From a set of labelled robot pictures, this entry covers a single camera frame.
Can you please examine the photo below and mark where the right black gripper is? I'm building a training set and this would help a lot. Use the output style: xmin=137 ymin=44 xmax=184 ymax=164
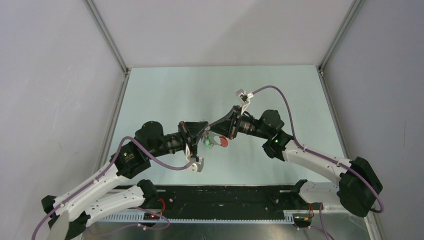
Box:
xmin=207 ymin=105 xmax=270 ymax=140

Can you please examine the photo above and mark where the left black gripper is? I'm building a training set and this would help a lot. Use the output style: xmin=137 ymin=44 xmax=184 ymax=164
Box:
xmin=147 ymin=121 xmax=209 ymax=159

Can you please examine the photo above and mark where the red handled metal key holder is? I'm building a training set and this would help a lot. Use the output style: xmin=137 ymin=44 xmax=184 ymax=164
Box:
xmin=202 ymin=131 xmax=229 ymax=148

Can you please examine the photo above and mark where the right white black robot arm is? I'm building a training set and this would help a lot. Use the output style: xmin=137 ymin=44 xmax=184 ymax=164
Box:
xmin=209 ymin=105 xmax=383 ymax=218

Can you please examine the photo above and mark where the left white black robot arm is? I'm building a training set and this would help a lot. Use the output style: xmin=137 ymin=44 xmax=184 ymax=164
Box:
xmin=41 ymin=121 xmax=208 ymax=240

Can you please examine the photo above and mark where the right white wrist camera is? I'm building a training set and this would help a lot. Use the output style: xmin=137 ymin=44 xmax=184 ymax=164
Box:
xmin=235 ymin=89 xmax=254 ymax=115

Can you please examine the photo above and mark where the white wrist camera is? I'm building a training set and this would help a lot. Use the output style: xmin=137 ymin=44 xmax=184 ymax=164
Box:
xmin=184 ymin=144 xmax=204 ymax=173
xmin=235 ymin=89 xmax=254 ymax=115

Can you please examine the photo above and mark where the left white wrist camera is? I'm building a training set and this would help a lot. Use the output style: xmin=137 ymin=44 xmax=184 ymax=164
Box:
xmin=184 ymin=144 xmax=204 ymax=173

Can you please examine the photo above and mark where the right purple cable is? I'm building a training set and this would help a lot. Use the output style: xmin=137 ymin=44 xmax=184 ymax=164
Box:
xmin=250 ymin=85 xmax=386 ymax=214

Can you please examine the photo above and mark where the purple cable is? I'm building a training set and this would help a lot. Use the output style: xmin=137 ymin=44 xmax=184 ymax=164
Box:
xmin=250 ymin=85 xmax=386 ymax=214
xmin=31 ymin=136 xmax=196 ymax=240

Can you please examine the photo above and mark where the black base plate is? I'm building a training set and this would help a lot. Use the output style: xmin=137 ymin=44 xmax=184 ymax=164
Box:
xmin=141 ymin=180 xmax=321 ymax=220

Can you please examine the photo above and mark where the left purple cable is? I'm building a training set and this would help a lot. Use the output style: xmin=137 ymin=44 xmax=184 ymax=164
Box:
xmin=31 ymin=136 xmax=196 ymax=240

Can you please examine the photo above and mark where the slotted cable duct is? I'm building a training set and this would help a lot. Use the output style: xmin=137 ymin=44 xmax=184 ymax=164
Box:
xmin=97 ymin=211 xmax=294 ymax=224

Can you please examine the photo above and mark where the left aluminium frame post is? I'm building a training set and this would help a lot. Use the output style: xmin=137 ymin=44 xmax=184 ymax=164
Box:
xmin=82 ymin=0 xmax=130 ymax=76

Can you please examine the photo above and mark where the aluminium frame post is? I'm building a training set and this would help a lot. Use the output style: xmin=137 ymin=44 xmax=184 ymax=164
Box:
xmin=317 ymin=0 xmax=365 ymax=77
xmin=82 ymin=0 xmax=130 ymax=76

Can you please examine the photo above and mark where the right aluminium frame post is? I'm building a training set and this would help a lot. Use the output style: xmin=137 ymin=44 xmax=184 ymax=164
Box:
xmin=317 ymin=0 xmax=365 ymax=77

